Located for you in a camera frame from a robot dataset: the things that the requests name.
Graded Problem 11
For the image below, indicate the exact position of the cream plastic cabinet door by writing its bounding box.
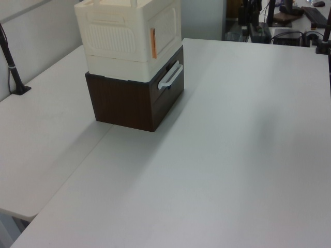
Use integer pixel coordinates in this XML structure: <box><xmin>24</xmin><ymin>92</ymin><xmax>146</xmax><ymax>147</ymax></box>
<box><xmin>146</xmin><ymin>0</ymin><xmax>182</xmax><ymax>59</ymax></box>

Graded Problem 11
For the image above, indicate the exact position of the dark brown wooden drawer box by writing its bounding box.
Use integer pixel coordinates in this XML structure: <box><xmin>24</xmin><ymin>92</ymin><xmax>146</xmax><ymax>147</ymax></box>
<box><xmin>84</xmin><ymin>44</ymin><xmax>186</xmax><ymax>133</ymax></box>

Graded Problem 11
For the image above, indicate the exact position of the large cream plastic tray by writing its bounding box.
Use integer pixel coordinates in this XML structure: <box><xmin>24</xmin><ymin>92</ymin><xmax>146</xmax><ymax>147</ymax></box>
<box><xmin>74</xmin><ymin>0</ymin><xmax>182</xmax><ymax>81</ymax></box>

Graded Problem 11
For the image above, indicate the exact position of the black electronics box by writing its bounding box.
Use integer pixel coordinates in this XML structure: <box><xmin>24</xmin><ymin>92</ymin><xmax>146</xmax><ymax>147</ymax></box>
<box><xmin>271</xmin><ymin>28</ymin><xmax>304</xmax><ymax>46</ymax></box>

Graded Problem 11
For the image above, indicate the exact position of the brown wooden board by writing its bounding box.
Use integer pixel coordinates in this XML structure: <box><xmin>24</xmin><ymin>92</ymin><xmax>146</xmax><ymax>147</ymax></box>
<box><xmin>273</xmin><ymin>11</ymin><xmax>293</xmax><ymax>27</ymax></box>

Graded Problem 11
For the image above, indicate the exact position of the black monitor base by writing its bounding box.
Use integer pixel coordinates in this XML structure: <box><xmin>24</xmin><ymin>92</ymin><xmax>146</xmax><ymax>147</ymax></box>
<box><xmin>279</xmin><ymin>4</ymin><xmax>305</xmax><ymax>17</ymax></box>

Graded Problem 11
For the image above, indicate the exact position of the black clamp stand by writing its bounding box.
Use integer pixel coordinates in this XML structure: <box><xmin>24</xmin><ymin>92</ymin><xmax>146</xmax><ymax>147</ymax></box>
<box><xmin>313</xmin><ymin>14</ymin><xmax>331</xmax><ymax>55</ymax></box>

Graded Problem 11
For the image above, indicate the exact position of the black keyboard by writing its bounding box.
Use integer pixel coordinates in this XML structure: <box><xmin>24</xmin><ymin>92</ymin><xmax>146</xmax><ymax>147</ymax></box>
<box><xmin>302</xmin><ymin>6</ymin><xmax>329</xmax><ymax>28</ymax></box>

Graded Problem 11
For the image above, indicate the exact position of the white plastic drawer handle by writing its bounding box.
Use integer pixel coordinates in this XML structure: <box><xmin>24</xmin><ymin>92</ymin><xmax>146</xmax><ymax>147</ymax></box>
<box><xmin>157</xmin><ymin>60</ymin><xmax>184</xmax><ymax>91</ymax></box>

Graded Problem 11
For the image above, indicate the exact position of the black camera stand pole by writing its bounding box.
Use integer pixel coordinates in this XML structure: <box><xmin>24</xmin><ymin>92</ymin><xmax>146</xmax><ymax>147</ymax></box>
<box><xmin>0</xmin><ymin>22</ymin><xmax>32</xmax><ymax>96</ymax></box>

